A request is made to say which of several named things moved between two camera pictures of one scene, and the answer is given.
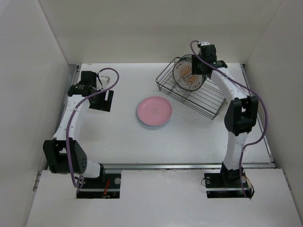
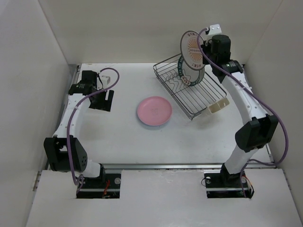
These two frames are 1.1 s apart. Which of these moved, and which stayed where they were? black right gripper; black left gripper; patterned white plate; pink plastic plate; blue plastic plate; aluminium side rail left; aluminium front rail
Moved: black right gripper; patterned white plate
Stayed: pink plastic plate; aluminium side rail left; aluminium front rail; black left gripper; blue plastic plate
